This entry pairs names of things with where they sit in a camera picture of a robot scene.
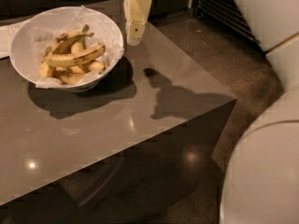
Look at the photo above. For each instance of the white paper sheet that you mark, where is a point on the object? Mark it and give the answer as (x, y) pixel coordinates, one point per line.
(7, 33)

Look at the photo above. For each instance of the upper curved yellow banana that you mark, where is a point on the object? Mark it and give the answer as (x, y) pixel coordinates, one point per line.
(69, 40)

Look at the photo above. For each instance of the white bowl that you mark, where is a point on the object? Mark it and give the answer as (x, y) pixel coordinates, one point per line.
(22, 50)

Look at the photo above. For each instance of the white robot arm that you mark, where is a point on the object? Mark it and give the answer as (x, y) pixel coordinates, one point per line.
(261, 184)

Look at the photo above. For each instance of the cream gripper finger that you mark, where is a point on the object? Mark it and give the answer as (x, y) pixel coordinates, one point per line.
(136, 15)

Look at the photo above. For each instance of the dark metal vent grille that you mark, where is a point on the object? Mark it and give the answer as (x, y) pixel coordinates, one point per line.
(226, 12)

